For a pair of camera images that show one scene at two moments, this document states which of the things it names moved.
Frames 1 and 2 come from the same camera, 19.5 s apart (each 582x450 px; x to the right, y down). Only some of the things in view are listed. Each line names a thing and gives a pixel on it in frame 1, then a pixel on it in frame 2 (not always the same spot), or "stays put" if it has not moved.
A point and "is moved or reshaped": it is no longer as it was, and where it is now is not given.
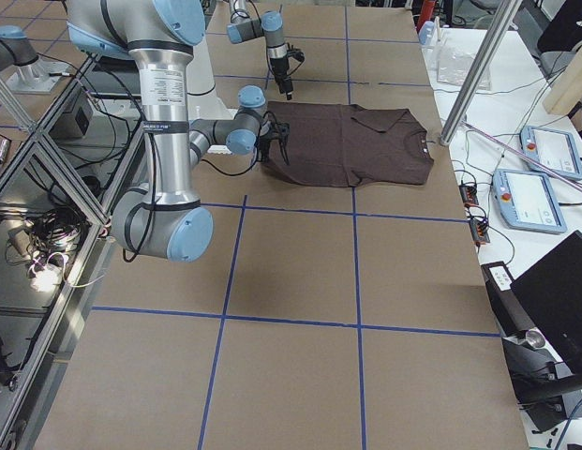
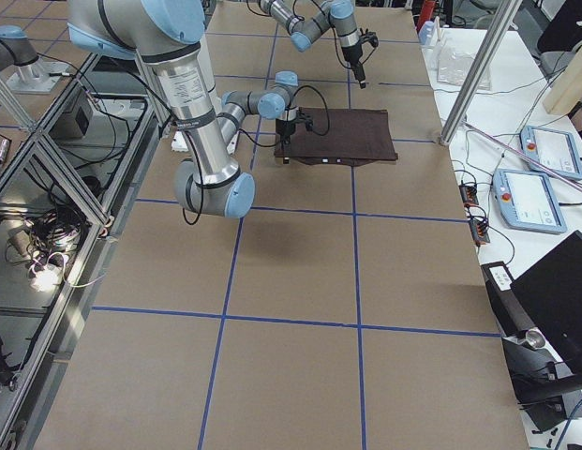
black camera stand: x=549 y=389 stays put
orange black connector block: x=469 y=194 stays put
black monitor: x=556 y=292 stays put
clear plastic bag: x=454 y=67 stays put
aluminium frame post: x=496 y=33 stays put
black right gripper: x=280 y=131 → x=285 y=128
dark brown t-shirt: x=342 y=145 is moved or reshaped
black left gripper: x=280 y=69 → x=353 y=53
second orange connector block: x=479 y=232 stays put
